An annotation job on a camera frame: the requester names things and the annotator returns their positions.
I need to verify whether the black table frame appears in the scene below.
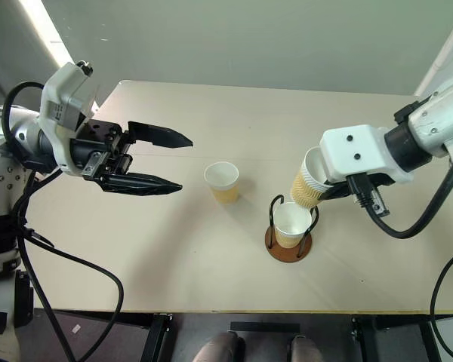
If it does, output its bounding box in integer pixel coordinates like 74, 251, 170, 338
33, 308, 453, 362

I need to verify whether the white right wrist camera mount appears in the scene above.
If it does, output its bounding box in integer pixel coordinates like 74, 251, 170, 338
319, 125, 417, 186

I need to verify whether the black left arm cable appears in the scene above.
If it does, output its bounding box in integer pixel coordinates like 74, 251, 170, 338
2, 81, 123, 362

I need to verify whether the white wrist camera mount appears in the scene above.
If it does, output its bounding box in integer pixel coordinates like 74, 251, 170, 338
39, 60, 100, 176
319, 125, 417, 186

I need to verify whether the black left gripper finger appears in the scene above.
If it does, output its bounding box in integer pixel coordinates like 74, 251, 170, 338
127, 121, 194, 149
97, 172, 183, 198

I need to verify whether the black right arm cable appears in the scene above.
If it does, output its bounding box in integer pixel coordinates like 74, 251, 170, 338
349, 140, 453, 241

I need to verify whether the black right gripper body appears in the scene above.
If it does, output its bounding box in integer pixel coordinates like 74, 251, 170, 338
324, 173, 389, 219

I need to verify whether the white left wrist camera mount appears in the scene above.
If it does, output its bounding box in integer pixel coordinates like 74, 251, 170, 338
39, 60, 100, 176

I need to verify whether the black wire cup holder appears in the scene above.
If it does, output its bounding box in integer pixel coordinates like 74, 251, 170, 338
264, 194, 321, 262

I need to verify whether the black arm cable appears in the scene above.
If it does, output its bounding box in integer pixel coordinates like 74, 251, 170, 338
349, 140, 453, 241
2, 81, 123, 362

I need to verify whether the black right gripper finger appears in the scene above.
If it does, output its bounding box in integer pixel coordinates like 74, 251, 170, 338
316, 183, 353, 207

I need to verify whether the ribbed yellow paper cup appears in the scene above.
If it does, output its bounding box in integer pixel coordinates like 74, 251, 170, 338
289, 146, 335, 210
204, 161, 240, 205
273, 202, 313, 250

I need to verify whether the silver black robot torso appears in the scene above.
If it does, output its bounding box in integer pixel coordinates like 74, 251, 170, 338
0, 213, 35, 362

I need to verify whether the dark rounded shape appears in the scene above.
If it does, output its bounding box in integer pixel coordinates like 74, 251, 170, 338
194, 330, 247, 362
289, 334, 322, 362

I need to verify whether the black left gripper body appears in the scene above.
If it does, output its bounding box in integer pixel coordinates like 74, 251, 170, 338
69, 119, 138, 179

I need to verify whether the black hanging cable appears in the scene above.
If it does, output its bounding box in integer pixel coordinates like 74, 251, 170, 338
429, 236, 453, 362

